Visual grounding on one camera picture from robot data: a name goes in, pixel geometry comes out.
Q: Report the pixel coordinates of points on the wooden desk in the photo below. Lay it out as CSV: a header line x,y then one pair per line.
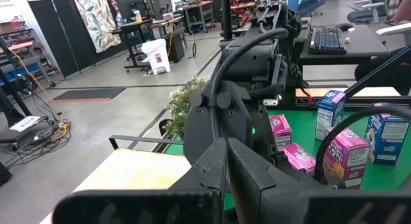
x,y
163,23

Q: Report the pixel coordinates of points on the white trash bin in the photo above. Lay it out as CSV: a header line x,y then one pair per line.
x,y
157,58

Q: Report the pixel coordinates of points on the black desk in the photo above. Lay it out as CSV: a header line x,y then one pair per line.
x,y
366,44
131,26

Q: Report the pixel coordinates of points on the metal workbench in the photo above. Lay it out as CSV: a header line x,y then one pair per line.
x,y
197,5

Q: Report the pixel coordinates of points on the artificial plant in striped pot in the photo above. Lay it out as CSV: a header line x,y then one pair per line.
x,y
183,102

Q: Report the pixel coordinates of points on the black diagonal bar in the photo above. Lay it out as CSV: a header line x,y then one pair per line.
x,y
379,73

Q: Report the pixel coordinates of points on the Raisin Bran cereal box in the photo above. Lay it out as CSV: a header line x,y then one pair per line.
x,y
298,156
348,160
281,131

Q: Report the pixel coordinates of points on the black monitor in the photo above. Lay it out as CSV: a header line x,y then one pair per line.
x,y
131,5

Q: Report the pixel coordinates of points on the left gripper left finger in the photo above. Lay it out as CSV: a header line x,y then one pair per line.
x,y
199,182

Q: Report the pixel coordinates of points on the person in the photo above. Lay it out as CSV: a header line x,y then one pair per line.
x,y
401,9

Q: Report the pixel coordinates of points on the black computer case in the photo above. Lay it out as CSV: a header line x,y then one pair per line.
x,y
176,47

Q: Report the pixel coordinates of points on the Frosted Flakes cereal box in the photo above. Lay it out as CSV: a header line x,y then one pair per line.
x,y
388,137
329,118

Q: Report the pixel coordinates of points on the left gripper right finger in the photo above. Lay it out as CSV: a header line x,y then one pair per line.
x,y
250,185

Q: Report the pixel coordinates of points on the yellow spray bottle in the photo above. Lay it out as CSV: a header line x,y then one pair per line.
x,y
138,17

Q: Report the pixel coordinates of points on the wooden shelf with black frame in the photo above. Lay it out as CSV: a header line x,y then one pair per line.
x,y
135,169

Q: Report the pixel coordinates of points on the storage rack with blue bins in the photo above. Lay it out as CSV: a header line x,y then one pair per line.
x,y
22,62

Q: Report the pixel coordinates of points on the office chair with white armrest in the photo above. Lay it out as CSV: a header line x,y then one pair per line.
x,y
363,16
395,29

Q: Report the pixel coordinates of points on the black stand with white label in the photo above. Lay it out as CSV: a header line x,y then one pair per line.
x,y
6,105

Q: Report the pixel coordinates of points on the yellow power strip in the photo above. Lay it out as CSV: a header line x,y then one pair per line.
x,y
64,126

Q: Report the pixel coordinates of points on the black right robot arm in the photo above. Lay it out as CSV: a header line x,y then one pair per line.
x,y
212,127

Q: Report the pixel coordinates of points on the leaf-patterned cloth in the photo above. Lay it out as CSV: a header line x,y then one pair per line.
x,y
99,22

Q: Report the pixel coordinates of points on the black keyboard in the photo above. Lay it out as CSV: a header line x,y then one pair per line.
x,y
327,41

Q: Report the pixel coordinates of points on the clear water bottle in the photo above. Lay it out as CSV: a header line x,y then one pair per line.
x,y
119,20

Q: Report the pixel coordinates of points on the monitor with blue screen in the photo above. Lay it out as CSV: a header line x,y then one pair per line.
x,y
305,1

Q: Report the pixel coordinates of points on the black room divider panel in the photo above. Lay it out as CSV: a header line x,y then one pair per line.
x,y
57,41
80,41

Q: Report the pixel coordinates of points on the black mat with orange stripes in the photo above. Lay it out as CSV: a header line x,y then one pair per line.
x,y
90,94

